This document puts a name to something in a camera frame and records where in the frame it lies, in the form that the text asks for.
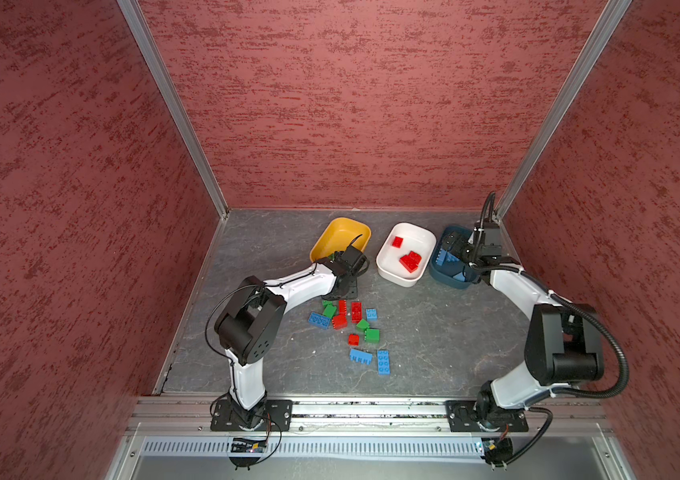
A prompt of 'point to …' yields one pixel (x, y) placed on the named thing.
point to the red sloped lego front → (397, 242)
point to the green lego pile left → (329, 309)
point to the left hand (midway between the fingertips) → (344, 296)
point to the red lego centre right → (356, 312)
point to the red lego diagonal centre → (343, 307)
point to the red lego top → (411, 261)
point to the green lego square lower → (372, 335)
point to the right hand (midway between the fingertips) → (450, 247)
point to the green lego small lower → (363, 324)
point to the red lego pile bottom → (340, 321)
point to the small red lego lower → (353, 339)
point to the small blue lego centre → (371, 313)
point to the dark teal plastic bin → (449, 268)
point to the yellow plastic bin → (338, 235)
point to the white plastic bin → (404, 253)
